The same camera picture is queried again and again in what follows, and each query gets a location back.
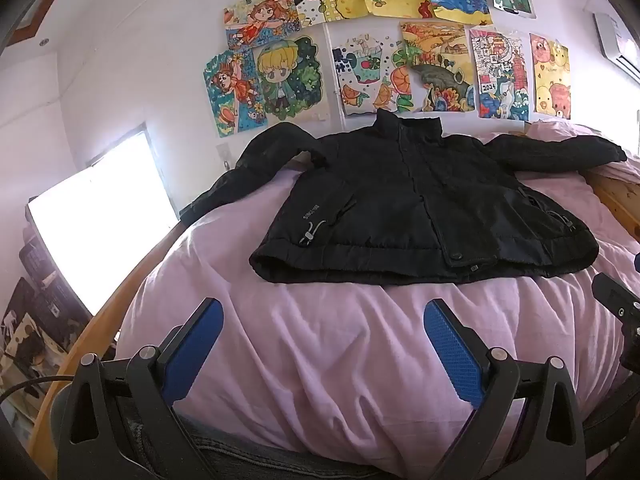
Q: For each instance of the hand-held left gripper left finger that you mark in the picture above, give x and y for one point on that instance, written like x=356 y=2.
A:
x=195 y=345

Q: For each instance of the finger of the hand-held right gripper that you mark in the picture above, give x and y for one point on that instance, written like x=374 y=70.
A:
x=612 y=295

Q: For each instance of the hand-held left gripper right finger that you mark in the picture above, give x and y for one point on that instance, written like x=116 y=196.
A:
x=452 y=355

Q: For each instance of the black jacket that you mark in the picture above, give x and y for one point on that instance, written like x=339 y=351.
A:
x=400 y=200

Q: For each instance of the pink bed sheet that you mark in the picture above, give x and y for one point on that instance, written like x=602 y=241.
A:
x=325 y=360

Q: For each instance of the grey jeans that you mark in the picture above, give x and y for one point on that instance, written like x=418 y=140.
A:
x=300 y=460

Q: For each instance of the bright window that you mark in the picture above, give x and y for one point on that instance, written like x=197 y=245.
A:
x=100 y=220

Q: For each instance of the cluttered desk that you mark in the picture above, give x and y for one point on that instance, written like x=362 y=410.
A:
x=35 y=320

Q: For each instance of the pink pillow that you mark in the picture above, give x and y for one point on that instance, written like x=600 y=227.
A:
x=560 y=129

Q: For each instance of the pig and chick drawing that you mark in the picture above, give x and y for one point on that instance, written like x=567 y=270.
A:
x=550 y=77

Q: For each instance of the red tower flag drawing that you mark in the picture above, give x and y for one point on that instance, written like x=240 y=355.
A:
x=500 y=72

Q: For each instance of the orange-haired girl blue drawing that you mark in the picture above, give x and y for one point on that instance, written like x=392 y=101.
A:
x=230 y=95

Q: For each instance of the white air conditioner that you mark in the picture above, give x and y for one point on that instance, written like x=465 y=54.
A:
x=617 y=40

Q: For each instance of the blond boy green drawing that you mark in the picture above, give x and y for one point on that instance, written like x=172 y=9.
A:
x=287 y=77

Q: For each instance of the yellow field landscape drawing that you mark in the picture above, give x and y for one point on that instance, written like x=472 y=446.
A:
x=437 y=65

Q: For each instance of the juice cup orange drawing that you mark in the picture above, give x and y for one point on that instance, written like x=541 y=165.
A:
x=367 y=72

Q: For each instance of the flying girl drawing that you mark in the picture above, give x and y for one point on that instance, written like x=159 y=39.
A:
x=260 y=22

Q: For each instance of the recessed ceiling light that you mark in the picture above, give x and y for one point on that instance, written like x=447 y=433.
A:
x=42 y=41

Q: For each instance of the brown wooden beam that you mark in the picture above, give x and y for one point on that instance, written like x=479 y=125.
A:
x=35 y=25

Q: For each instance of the wooden bed frame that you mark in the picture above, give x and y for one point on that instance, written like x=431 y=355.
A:
x=615 y=195

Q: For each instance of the white wall socket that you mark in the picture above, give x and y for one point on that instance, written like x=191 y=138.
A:
x=224 y=156

